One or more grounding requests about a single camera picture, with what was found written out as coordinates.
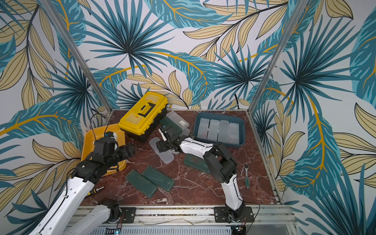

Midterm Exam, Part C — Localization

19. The clear ribbed case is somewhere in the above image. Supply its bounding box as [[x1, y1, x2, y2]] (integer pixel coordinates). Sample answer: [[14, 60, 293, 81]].
[[148, 136, 175, 165], [217, 120, 230, 143]]

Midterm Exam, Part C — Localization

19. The clear case stack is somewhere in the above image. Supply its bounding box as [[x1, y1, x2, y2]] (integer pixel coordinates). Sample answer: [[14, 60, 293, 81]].
[[229, 122, 240, 145], [180, 128, 190, 137]]

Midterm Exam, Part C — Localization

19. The clear case with barcode label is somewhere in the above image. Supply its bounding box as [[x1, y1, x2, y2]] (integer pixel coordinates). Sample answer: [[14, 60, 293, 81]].
[[166, 111, 190, 130]]

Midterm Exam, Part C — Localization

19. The clear case with red pen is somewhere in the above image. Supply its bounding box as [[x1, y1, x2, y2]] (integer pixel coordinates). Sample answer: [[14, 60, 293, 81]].
[[197, 118, 210, 139]]

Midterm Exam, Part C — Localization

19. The green pencil case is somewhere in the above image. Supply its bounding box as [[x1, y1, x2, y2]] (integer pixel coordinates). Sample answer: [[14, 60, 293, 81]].
[[184, 154, 211, 174], [160, 117, 183, 137], [142, 166, 175, 192], [125, 169, 157, 198]]

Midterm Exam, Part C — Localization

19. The clear rectangular case front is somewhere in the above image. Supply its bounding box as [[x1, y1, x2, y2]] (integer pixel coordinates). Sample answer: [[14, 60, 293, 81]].
[[207, 119, 220, 141]]

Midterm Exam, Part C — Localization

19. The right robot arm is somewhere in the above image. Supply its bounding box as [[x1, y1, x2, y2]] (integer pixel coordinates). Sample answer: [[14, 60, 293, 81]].
[[156, 135, 246, 223]]

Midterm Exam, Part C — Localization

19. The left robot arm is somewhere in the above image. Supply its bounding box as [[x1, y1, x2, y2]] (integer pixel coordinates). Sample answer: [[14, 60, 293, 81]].
[[31, 136, 135, 235]]

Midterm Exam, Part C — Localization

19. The yellow plastic tray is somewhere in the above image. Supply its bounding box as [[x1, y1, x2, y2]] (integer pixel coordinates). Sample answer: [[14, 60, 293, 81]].
[[73, 124, 126, 183]]

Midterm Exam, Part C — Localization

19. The yellow black screwdriver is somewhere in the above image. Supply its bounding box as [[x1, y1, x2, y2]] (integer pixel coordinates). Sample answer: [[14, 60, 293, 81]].
[[88, 187, 104, 195]]

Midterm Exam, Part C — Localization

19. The yellow black toolbox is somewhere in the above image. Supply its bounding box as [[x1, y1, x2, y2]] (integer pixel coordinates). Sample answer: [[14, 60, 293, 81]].
[[118, 92, 168, 143]]

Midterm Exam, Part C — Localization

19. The teal plastic tray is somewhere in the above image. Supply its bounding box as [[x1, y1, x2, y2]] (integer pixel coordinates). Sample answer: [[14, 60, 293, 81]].
[[193, 112, 246, 148]]

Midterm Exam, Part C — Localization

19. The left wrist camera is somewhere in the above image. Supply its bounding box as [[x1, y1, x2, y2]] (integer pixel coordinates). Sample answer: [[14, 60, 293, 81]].
[[104, 131, 118, 141]]

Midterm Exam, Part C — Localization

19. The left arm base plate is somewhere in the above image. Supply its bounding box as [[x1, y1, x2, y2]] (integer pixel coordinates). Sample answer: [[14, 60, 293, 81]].
[[90, 205, 136, 225]]

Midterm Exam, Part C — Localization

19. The aluminium front rail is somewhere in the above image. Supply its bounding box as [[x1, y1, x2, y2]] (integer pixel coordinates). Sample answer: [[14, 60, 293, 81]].
[[66, 201, 298, 235]]

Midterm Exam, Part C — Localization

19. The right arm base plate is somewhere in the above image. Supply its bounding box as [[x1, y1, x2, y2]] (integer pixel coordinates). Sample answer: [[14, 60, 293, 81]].
[[213, 206, 255, 223]]

